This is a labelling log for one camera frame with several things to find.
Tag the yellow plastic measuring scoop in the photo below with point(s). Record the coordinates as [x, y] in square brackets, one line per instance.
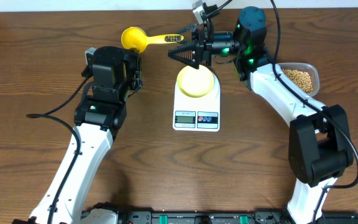
[136, 38]

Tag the soybeans pile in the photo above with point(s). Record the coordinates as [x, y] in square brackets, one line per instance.
[301, 79]

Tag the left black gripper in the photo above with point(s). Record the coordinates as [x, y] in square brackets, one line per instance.
[132, 56]

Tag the pale yellow bowl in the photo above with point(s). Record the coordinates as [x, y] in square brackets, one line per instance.
[195, 83]

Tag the clear plastic container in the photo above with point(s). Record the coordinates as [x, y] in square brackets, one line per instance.
[304, 67]

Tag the white digital kitchen scale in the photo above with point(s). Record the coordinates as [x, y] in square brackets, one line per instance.
[197, 114]

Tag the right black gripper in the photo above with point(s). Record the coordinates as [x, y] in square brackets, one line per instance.
[204, 51]

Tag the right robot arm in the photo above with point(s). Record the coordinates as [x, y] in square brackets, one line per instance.
[320, 148]

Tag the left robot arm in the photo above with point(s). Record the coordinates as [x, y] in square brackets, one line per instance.
[111, 75]

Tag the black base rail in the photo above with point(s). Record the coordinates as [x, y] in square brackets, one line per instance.
[261, 216]

